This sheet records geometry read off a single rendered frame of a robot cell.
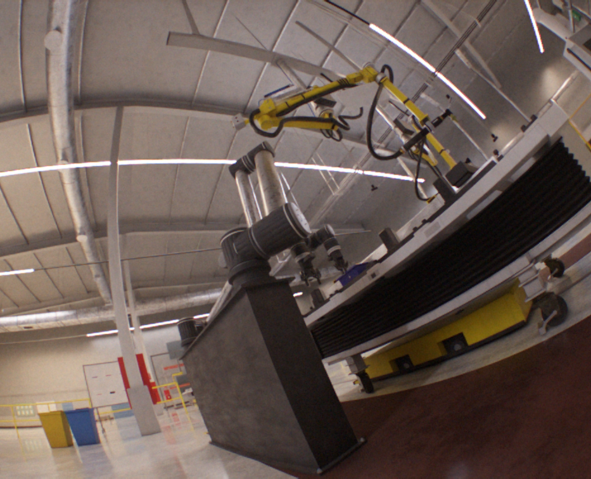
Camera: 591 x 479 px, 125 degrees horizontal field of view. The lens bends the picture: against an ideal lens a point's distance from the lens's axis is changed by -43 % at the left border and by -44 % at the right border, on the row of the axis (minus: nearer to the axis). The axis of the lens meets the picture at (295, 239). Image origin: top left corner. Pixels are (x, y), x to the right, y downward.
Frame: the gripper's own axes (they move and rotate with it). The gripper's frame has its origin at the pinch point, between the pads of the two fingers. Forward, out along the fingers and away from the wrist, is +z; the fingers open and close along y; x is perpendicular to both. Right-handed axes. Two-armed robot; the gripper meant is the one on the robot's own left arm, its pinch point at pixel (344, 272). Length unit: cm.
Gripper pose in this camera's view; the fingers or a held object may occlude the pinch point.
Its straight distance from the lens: 196.5
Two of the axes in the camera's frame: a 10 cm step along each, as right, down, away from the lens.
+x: -4.3, 5.5, 7.2
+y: 8.2, -0.9, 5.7
